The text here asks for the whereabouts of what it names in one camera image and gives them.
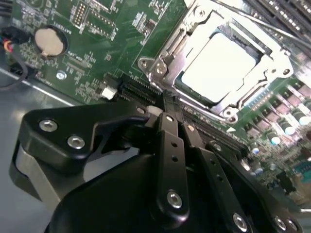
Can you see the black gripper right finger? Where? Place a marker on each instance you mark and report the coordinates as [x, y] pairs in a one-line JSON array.
[[213, 170]]

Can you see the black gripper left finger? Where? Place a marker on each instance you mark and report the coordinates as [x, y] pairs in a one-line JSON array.
[[60, 136]]

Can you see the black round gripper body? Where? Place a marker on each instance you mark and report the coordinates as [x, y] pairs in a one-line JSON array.
[[109, 206]]

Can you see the silver square CPU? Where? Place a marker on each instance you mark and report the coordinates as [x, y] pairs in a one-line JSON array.
[[218, 65]]

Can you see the metal socket cover frame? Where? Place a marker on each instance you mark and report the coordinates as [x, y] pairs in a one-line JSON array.
[[275, 64]]

